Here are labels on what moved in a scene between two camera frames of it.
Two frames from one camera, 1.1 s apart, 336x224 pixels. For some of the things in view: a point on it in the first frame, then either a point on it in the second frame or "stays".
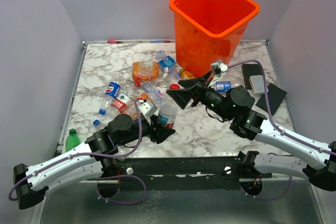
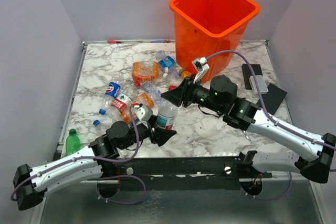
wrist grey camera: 219,67 to 201,66
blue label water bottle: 167,114 stays
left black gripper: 161,134 stays
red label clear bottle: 174,86 stays
